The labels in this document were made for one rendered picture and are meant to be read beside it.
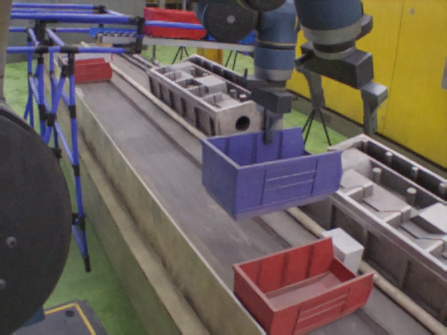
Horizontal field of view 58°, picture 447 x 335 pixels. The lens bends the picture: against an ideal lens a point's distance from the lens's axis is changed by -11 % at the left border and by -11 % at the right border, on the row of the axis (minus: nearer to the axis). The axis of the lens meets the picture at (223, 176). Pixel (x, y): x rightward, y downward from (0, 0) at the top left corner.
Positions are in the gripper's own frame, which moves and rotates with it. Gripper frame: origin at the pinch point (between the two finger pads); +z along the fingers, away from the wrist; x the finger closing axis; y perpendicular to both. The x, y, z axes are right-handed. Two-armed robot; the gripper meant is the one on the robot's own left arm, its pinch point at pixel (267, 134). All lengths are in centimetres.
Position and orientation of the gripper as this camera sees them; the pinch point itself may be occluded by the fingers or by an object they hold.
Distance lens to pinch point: 124.1
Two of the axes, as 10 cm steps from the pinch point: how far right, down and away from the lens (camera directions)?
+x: -4.7, -4.2, 7.8
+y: 8.8, -1.6, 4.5
